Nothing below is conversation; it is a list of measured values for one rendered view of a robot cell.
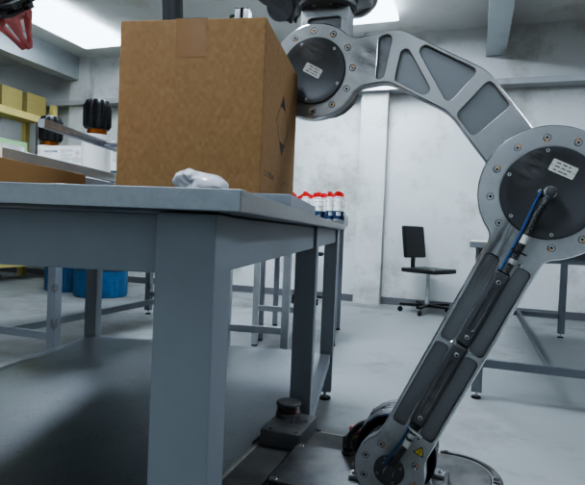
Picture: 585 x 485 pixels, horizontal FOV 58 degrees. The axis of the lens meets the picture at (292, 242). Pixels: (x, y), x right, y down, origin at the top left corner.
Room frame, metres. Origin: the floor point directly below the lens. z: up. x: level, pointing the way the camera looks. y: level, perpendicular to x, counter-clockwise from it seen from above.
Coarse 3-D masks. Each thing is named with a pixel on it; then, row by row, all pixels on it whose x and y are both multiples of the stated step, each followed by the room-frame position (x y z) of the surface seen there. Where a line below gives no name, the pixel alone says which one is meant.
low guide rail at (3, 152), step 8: (0, 152) 0.87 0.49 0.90; (8, 152) 0.89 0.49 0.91; (16, 152) 0.91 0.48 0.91; (24, 152) 0.93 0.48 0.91; (16, 160) 0.91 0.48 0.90; (24, 160) 0.93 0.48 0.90; (32, 160) 0.95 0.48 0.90; (40, 160) 0.97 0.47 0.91; (48, 160) 1.00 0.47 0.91; (56, 160) 1.02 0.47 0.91; (64, 168) 1.05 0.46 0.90; (72, 168) 1.08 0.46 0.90; (80, 168) 1.11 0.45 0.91; (88, 168) 1.14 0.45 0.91; (88, 176) 1.15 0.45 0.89; (96, 176) 1.18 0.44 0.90; (104, 176) 1.21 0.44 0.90; (112, 176) 1.25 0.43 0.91
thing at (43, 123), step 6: (42, 120) 0.86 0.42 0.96; (48, 120) 0.87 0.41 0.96; (42, 126) 0.86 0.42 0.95; (48, 126) 0.87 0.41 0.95; (54, 126) 0.89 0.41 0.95; (60, 126) 0.90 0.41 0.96; (60, 132) 0.91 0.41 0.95; (66, 132) 0.93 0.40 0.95; (72, 132) 0.94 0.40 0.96; (78, 132) 0.96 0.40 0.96; (72, 138) 0.96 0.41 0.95; (78, 138) 0.96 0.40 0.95; (84, 138) 0.98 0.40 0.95; (90, 138) 1.00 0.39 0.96; (96, 138) 1.03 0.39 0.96; (96, 144) 1.03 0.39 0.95; (102, 144) 1.05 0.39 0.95; (114, 150) 1.10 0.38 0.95
